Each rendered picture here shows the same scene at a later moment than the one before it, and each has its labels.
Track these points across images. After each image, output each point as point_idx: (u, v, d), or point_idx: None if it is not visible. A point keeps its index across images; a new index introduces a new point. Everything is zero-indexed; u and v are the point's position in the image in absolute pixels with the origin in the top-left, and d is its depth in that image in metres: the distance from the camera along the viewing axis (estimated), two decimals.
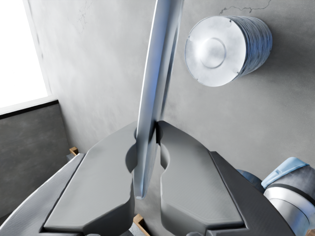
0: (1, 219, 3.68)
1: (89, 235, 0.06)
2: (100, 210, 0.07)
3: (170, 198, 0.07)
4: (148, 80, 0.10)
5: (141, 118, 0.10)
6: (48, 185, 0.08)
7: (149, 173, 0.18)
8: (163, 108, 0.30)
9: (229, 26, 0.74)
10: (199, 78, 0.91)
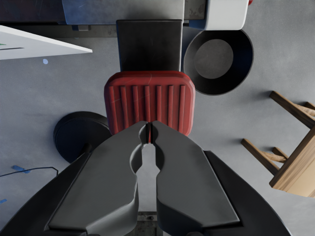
0: None
1: (89, 235, 0.06)
2: (104, 210, 0.07)
3: (166, 199, 0.07)
4: None
5: None
6: (54, 184, 0.08)
7: None
8: None
9: None
10: None
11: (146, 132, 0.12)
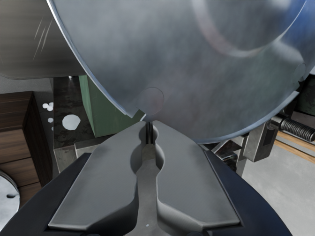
0: None
1: (89, 235, 0.06)
2: (104, 210, 0.07)
3: (166, 199, 0.07)
4: None
5: None
6: (54, 184, 0.08)
7: (293, 72, 0.21)
8: (198, 48, 0.14)
9: None
10: None
11: (146, 132, 0.12)
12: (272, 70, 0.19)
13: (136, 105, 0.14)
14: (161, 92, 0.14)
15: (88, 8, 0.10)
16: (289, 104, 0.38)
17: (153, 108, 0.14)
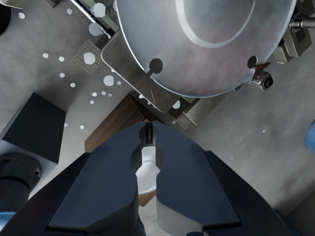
0: None
1: (89, 235, 0.06)
2: (104, 210, 0.07)
3: (166, 199, 0.07)
4: None
5: None
6: (54, 184, 0.08)
7: None
8: None
9: None
10: None
11: (146, 132, 0.12)
12: None
13: None
14: None
15: None
16: None
17: None
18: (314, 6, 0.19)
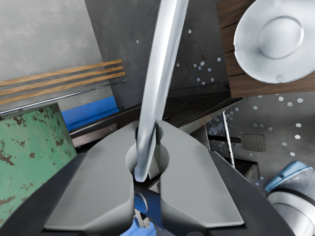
0: None
1: (89, 235, 0.06)
2: (100, 210, 0.07)
3: (170, 198, 0.07)
4: None
5: None
6: (48, 185, 0.08)
7: None
8: (183, 11, 0.25)
9: None
10: None
11: None
12: None
13: None
14: None
15: None
16: None
17: None
18: None
